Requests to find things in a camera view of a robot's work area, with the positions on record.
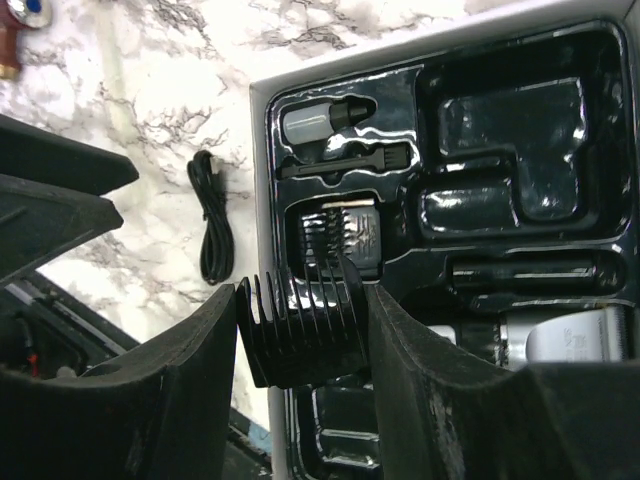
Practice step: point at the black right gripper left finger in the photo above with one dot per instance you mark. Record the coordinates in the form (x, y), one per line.
(159, 411)

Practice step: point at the black clipper guard comb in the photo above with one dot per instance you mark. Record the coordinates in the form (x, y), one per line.
(293, 337)

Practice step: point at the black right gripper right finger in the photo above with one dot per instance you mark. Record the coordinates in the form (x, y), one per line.
(443, 413)

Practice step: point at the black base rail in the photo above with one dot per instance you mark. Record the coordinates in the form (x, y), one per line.
(47, 333)

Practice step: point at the white hair clipper kit box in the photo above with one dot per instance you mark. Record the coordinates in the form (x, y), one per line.
(522, 190)

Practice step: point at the black cleaning brush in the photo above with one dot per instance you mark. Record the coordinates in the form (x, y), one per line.
(386, 158)

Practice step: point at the brown garden faucet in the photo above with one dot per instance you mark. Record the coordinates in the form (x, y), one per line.
(18, 16)

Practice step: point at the silver hair clipper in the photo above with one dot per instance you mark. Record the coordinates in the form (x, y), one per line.
(517, 338)

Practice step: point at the black guard comb in tray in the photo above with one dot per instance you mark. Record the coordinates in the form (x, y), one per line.
(353, 232)

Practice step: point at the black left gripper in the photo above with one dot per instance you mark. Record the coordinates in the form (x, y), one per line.
(53, 195)

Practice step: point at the small oil bottle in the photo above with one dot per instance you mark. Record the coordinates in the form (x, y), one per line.
(320, 121)

